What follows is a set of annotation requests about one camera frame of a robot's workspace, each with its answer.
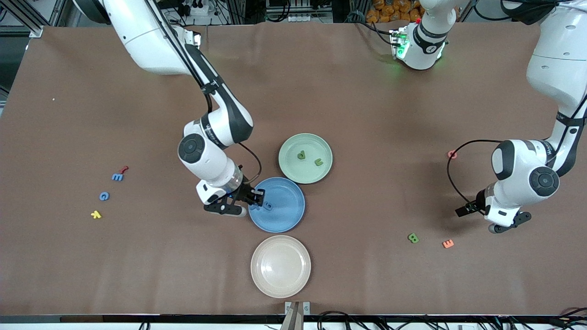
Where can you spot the silver metal bracket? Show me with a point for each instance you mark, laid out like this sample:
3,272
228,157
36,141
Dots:
306,307

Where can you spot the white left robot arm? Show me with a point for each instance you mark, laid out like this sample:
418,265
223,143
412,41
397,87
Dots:
559,55

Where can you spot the blue foam letter E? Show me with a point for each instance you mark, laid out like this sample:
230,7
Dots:
117,177

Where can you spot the grey camera mount strut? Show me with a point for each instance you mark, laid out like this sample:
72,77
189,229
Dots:
293,318

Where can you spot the orange foam letter E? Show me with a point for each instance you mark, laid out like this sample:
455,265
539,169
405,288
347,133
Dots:
450,244

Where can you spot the light green round plate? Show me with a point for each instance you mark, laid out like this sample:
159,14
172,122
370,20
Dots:
293,172

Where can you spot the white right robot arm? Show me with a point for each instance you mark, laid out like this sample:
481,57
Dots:
146,41

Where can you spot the white power strip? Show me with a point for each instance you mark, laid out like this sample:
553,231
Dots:
305,18
198,8

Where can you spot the yellow foam letter K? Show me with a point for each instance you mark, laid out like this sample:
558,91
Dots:
95,214

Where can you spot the pile of orange objects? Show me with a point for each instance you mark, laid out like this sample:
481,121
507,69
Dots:
394,11

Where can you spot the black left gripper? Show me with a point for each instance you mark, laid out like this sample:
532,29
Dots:
478,202

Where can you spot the pink foam letter Q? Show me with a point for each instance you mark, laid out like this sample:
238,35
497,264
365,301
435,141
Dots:
454,157

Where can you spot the beige round plate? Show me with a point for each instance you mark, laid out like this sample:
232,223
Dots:
280,266

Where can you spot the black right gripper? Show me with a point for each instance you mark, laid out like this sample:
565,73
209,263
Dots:
244,193

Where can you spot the green foam letter B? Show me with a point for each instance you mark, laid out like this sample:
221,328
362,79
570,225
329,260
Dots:
411,236

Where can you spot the brown table cover sheet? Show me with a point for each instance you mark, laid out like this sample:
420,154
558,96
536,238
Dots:
137,266

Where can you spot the blue round plate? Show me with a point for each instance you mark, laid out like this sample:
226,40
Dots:
284,222

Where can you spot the aluminium frame profile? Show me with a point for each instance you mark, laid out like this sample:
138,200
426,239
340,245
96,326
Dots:
27,20

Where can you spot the blue foam letter G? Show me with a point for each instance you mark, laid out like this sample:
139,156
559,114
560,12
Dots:
101,196

